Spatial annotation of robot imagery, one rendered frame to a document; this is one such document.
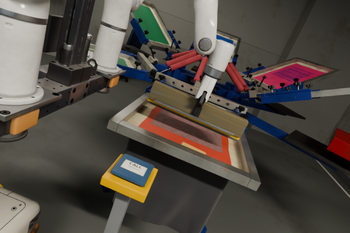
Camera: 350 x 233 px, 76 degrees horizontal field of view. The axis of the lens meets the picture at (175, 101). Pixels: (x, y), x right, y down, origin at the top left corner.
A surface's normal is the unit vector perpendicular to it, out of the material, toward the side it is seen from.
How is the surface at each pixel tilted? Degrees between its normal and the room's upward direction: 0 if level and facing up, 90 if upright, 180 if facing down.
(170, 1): 90
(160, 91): 90
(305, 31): 90
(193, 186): 94
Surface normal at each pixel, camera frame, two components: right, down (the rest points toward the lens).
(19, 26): 0.56, 0.44
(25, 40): 0.72, 0.45
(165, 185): -0.25, 0.25
